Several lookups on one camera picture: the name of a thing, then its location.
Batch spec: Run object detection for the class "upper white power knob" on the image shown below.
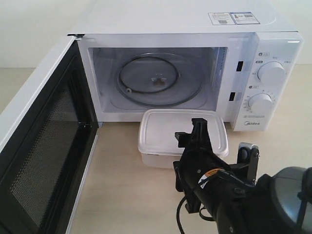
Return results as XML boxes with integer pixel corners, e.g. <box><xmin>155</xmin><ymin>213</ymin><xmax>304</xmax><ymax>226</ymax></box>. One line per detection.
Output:
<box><xmin>257</xmin><ymin>61</ymin><xmax>286</xmax><ymax>84</ymax></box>

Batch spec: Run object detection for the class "white microwave door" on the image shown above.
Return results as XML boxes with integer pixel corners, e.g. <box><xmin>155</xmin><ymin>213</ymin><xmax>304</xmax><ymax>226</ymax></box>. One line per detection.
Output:
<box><xmin>0</xmin><ymin>35</ymin><xmax>98</xmax><ymax>234</ymax></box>

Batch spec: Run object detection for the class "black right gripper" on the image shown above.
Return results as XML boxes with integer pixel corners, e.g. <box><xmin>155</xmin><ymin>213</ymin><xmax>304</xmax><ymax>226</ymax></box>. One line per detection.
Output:
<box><xmin>173</xmin><ymin>118</ymin><xmax>229</xmax><ymax>213</ymax></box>

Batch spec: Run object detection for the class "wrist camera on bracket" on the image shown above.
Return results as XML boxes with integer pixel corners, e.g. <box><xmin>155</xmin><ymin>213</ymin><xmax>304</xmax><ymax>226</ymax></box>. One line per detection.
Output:
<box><xmin>230</xmin><ymin>142</ymin><xmax>260</xmax><ymax>184</ymax></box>

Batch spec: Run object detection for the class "white Midea microwave oven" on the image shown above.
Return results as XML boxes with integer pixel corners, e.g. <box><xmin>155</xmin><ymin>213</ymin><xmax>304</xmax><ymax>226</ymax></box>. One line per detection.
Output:
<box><xmin>70</xmin><ymin>0</ymin><xmax>303</xmax><ymax>131</ymax></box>

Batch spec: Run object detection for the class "lower white timer knob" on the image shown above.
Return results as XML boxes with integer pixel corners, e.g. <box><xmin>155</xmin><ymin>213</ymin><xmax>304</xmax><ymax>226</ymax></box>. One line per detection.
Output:
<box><xmin>248</xmin><ymin>93</ymin><xmax>273</xmax><ymax>114</ymax></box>

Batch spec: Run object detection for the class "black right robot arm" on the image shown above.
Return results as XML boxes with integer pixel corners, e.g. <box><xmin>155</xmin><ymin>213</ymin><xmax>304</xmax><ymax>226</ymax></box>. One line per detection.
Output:
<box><xmin>173</xmin><ymin>118</ymin><xmax>312</xmax><ymax>234</ymax></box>

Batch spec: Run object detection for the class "white lidded plastic container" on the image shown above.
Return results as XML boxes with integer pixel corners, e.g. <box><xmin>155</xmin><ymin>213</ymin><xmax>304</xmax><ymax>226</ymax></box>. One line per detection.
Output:
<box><xmin>138</xmin><ymin>109</ymin><xmax>229</xmax><ymax>169</ymax></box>

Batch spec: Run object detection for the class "glass turntable plate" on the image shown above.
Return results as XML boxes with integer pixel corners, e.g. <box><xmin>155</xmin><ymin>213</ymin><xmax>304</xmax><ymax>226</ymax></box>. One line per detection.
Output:
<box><xmin>116</xmin><ymin>52</ymin><xmax>204</xmax><ymax>107</ymax></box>

